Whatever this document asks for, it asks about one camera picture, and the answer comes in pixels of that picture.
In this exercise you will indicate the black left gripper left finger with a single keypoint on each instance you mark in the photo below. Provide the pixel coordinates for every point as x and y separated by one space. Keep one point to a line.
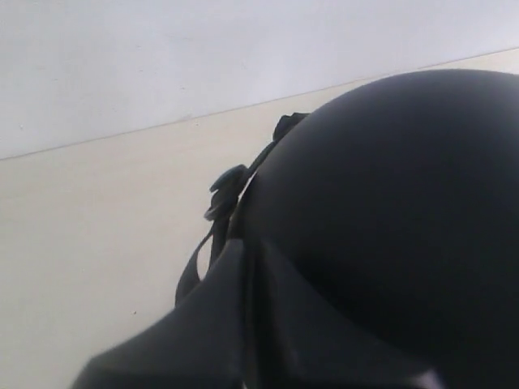
199 344

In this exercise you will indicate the black helmet with tinted visor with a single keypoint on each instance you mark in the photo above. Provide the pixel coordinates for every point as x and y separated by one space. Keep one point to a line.
424 162

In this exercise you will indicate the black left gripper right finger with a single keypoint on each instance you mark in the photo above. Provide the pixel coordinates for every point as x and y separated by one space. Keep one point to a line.
339 314

